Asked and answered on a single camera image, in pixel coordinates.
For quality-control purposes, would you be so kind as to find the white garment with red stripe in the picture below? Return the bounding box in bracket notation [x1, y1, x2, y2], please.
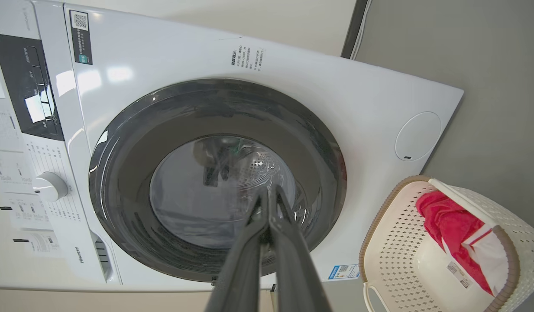
[462, 226, 510, 299]

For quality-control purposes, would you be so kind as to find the round dark washing machine door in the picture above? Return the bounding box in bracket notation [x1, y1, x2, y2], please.
[88, 78, 348, 282]

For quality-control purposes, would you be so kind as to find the blue energy label sticker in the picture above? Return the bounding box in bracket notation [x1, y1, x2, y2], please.
[328, 263, 360, 281]

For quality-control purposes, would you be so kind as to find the white front-load washing machine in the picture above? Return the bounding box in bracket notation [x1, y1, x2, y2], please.
[0, 0, 464, 292]

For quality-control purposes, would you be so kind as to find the dark grey wall strip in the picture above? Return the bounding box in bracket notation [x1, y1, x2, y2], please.
[341, 0, 368, 59]

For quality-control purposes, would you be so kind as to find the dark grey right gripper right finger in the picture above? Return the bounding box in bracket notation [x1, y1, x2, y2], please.
[269, 185, 332, 312]

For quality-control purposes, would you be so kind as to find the white paper instruction sheet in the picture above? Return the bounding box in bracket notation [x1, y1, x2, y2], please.
[0, 150, 36, 195]
[13, 230, 62, 259]
[0, 193, 52, 231]
[0, 111, 23, 152]

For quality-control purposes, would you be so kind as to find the white round control knob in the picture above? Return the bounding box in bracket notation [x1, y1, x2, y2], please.
[32, 172, 69, 202]

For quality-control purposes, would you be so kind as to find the white cable along wall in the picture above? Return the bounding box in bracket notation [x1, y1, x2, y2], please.
[350, 0, 374, 60]

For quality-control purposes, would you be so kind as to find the black display control panel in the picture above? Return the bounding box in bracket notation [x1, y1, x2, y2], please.
[0, 33, 65, 141]

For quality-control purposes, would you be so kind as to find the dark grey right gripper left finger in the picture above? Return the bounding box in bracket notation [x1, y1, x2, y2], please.
[205, 186, 269, 312]

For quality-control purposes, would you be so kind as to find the grey detergent drawer handle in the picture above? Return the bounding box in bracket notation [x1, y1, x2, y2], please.
[91, 232, 114, 282]

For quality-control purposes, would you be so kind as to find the black QR code sticker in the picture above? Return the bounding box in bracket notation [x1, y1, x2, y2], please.
[69, 10, 93, 65]

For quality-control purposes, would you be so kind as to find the white barcode sticker label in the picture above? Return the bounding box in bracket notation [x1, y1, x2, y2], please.
[446, 261, 472, 289]

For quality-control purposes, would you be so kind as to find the round white filter cover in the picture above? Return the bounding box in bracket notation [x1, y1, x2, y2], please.
[395, 111, 442, 162]

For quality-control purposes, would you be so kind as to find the cream perforated laundry basket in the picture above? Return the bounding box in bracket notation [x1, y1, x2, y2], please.
[359, 175, 534, 312]

